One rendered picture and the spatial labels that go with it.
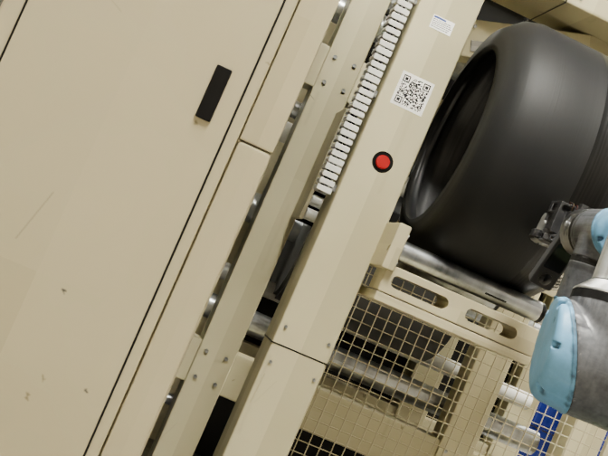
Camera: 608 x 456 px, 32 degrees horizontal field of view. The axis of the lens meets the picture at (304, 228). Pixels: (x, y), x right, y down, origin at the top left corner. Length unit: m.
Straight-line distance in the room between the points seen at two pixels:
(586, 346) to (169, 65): 0.66
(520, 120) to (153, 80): 0.94
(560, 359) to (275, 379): 0.93
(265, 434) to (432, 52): 0.88
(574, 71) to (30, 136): 1.22
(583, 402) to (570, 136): 0.81
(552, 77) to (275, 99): 0.90
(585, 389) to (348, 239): 0.91
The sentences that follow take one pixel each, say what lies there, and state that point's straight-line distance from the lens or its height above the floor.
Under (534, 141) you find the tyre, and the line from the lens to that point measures 2.16.
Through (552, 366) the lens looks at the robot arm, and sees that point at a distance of 1.48.
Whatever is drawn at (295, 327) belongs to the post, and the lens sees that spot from 2.27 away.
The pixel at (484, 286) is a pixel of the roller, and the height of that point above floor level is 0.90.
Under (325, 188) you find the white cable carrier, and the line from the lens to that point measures 2.28.
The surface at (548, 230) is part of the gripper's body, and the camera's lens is 2.06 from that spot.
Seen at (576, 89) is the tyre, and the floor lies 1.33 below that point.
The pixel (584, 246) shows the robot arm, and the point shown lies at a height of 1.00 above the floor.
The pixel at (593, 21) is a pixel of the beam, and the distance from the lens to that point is 2.80.
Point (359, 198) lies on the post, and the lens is 2.28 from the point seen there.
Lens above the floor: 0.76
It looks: 3 degrees up
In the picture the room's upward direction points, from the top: 24 degrees clockwise
